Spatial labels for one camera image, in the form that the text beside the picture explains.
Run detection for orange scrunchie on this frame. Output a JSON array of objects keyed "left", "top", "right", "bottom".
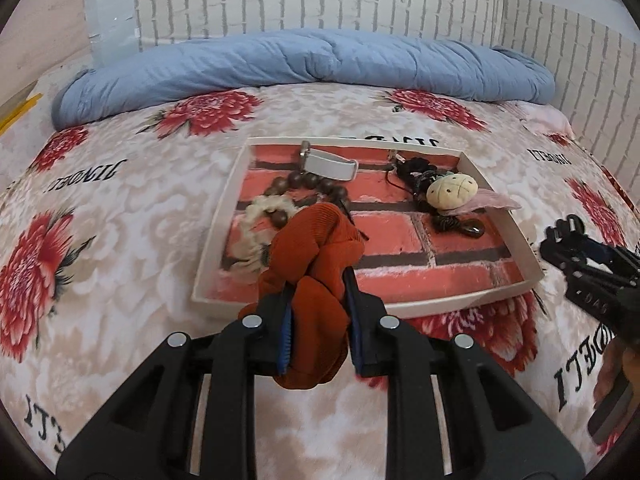
[{"left": 257, "top": 203, "right": 368, "bottom": 391}]

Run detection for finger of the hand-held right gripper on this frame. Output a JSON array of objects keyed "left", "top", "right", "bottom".
[
  {"left": 539, "top": 241, "right": 623, "bottom": 288},
  {"left": 580, "top": 237, "right": 640, "bottom": 275}
]

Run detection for floral printed blanket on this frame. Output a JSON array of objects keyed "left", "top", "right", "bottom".
[{"left": 0, "top": 82, "right": 640, "bottom": 480}]

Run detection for blue quilt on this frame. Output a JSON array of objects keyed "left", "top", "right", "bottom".
[{"left": 51, "top": 29, "right": 557, "bottom": 130}]

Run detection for person's right hand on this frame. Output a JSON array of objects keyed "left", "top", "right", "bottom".
[{"left": 595, "top": 342, "right": 636, "bottom": 403}]

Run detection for white hair clip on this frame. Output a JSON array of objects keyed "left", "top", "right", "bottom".
[{"left": 299, "top": 141, "right": 359, "bottom": 181}]

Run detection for black flower hair tie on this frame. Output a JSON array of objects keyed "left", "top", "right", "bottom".
[{"left": 395, "top": 156, "right": 443, "bottom": 183}]

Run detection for brown teardrop pendant necklace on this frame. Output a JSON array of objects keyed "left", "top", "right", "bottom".
[{"left": 432, "top": 210, "right": 486, "bottom": 238}]

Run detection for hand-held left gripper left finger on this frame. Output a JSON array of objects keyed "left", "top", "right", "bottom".
[{"left": 56, "top": 280, "right": 296, "bottom": 480}]

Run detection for pink floral pillow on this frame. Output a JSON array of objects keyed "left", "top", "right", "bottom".
[{"left": 517, "top": 102, "right": 573, "bottom": 138}]

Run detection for cream scrunchie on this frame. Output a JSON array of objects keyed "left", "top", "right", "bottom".
[{"left": 226, "top": 195, "right": 311, "bottom": 273}]

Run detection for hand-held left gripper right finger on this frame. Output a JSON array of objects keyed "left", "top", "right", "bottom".
[{"left": 342, "top": 267, "right": 586, "bottom": 480}]

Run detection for black braided bracelet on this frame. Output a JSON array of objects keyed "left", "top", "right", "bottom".
[{"left": 410, "top": 172, "right": 443, "bottom": 213}]

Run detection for white tray with brick lining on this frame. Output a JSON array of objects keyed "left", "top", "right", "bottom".
[{"left": 191, "top": 136, "right": 547, "bottom": 320}]

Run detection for wooden bead bracelet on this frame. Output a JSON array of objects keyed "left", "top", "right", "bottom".
[{"left": 263, "top": 172, "right": 353, "bottom": 226}]

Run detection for clear plastic container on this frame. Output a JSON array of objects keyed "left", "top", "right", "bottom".
[{"left": 82, "top": 0, "right": 141, "bottom": 68}]

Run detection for yellow strip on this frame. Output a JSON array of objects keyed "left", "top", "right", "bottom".
[{"left": 0, "top": 92, "right": 43, "bottom": 136}]

